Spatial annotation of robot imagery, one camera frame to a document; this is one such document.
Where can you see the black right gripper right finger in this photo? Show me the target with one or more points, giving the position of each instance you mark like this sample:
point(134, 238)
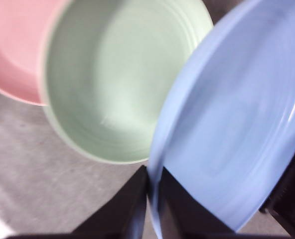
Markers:
point(185, 211)

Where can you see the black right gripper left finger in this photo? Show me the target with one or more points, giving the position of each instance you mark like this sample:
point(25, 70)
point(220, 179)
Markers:
point(117, 214)

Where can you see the blue plate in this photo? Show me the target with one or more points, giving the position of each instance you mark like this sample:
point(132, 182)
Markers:
point(232, 112)

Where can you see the pale green plate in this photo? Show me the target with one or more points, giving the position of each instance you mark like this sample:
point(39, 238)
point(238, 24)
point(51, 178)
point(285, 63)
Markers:
point(117, 74)

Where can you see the pink plate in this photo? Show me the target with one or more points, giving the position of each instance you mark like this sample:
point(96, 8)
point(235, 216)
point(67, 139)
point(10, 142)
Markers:
point(15, 47)

